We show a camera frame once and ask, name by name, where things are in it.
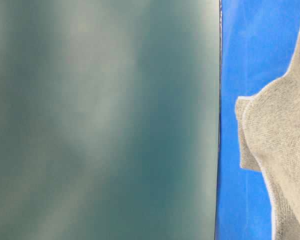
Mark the large grey terry towel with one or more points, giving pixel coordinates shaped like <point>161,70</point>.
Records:
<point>269,142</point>

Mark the blue table cloth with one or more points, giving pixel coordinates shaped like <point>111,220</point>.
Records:
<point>258,41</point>

